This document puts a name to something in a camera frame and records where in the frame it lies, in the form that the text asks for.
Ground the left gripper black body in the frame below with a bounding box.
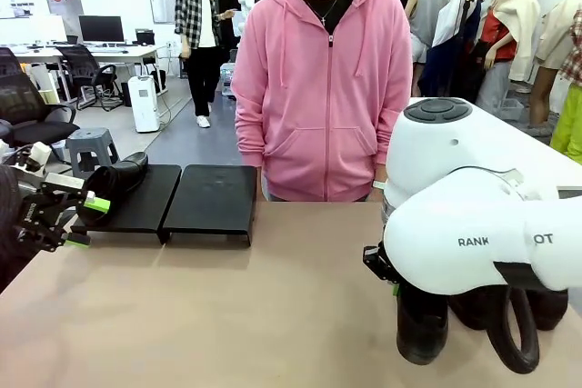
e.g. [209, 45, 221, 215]
[13, 191, 54, 244]

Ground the black leather shoe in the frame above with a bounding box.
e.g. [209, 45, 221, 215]
[75, 153, 149, 228]
[395, 287, 450, 365]
[448, 294, 497, 332]
[522, 287, 570, 333]

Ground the person's right forearm pink sleeve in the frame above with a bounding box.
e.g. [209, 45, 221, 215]
[234, 101, 267, 167]

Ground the person's left forearm pink sleeve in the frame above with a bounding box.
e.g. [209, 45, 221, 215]
[373, 101, 406, 183]

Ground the black shoe stand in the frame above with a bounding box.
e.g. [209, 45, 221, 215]
[162, 164, 258, 247]
[71, 163, 183, 244]

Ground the grey plastic stool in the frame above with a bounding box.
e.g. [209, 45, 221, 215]
[65, 127, 120, 180]

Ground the white air purifier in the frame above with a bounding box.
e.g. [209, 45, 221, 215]
[127, 75, 161, 134]

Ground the black mesh office chair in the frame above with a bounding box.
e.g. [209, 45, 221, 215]
[0, 46, 81, 155]

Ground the black office chair at desk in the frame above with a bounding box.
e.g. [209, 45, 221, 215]
[61, 45, 124, 112]

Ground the long white office desk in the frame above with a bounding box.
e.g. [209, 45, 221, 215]
[6, 44, 168, 105]

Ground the black computer monitor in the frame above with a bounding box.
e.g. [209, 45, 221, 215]
[78, 15, 125, 44]

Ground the plastic-wrapped bottle pack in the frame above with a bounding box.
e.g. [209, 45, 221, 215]
[220, 63, 237, 98]

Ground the large white table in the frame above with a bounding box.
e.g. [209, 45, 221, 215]
[406, 96, 582, 201]

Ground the person in pink hoodie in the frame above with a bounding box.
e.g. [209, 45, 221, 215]
[230, 0, 414, 203]

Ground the white display panel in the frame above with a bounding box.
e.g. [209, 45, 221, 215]
[29, 14, 68, 43]

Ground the grey plastic bin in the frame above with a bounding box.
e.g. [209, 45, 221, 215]
[497, 96, 525, 124]

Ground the person in plaid shirt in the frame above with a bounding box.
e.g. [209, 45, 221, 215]
[175, 0, 238, 129]

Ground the mannequin white navy coat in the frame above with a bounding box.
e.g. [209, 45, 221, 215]
[417, 0, 486, 99]

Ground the mannequin grey tank top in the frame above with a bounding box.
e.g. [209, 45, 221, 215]
[404, 0, 452, 66]

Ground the black t-shirt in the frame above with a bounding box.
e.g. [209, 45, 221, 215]
[297, 0, 358, 33]

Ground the mannequin red top cream jacket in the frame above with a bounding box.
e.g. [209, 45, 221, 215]
[472, 0, 542, 107]

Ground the mannequin bucket hat beige jacket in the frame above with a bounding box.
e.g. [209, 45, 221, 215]
[529, 0, 582, 134]

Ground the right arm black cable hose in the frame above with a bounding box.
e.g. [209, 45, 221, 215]
[486, 260, 569, 374]

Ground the grey wall cabinet red sign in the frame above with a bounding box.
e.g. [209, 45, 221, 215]
[44, 0, 85, 28]

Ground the thin cross necklace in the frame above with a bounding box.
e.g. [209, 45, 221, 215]
[303, 0, 343, 25]

